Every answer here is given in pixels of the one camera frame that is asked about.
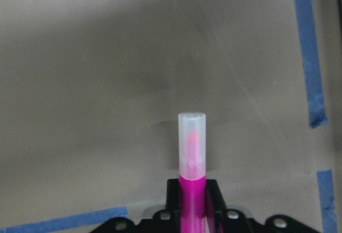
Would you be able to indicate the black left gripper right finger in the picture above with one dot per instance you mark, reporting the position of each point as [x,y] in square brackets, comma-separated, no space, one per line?
[213,198]

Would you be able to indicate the pink highlighter pen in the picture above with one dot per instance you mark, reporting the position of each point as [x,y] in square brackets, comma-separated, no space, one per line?
[192,170]

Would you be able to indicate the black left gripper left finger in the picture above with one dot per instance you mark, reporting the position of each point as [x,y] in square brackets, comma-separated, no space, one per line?
[174,195]

